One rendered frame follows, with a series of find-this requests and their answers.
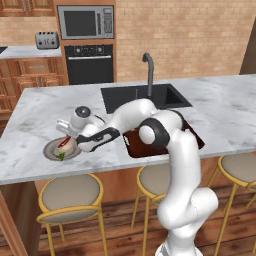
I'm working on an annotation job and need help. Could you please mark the grey round plate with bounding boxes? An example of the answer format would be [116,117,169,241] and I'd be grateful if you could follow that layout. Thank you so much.
[42,136,83,162]

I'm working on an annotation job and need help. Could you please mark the wooden base cupboards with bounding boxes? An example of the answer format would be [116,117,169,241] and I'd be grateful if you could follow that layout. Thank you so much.
[0,56,70,122]

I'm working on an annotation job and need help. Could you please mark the yellow stool with beige seat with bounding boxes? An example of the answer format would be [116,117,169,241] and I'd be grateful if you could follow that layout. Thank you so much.
[36,173,109,256]
[206,152,256,256]
[130,163,173,256]

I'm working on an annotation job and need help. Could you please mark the dark grey tap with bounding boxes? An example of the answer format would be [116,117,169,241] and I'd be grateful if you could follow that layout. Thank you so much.
[142,52,155,99]

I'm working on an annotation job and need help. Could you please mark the red and white steak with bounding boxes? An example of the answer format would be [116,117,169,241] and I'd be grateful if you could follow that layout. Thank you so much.
[55,135,78,155]

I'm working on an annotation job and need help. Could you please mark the green asparagus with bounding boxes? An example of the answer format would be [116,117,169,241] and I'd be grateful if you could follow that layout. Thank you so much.
[54,151,67,162]

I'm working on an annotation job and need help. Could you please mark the wooden kitchen island base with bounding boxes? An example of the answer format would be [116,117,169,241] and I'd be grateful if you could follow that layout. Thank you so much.
[0,155,256,256]

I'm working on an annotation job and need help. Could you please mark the silver microwave oven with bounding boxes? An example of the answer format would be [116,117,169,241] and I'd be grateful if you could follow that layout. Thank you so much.
[56,4,115,41]

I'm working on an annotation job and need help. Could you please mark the dark brown tray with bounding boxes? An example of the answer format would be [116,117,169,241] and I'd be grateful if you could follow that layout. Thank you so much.
[122,114,206,160]

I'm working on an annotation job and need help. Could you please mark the silver toaster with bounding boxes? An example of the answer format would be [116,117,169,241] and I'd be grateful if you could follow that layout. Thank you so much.
[34,31,61,51]

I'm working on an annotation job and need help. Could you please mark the black oven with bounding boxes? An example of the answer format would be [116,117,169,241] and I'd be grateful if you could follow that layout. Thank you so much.
[63,44,115,86]

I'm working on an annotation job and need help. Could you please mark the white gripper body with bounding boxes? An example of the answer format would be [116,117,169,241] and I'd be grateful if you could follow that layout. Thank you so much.
[55,118,79,137]

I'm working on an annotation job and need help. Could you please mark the wooden wall cupboards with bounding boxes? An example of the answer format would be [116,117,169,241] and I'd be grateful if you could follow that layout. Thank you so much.
[0,0,56,18]

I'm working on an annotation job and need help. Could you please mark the black sink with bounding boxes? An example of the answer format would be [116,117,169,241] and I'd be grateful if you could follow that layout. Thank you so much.
[100,83,194,115]

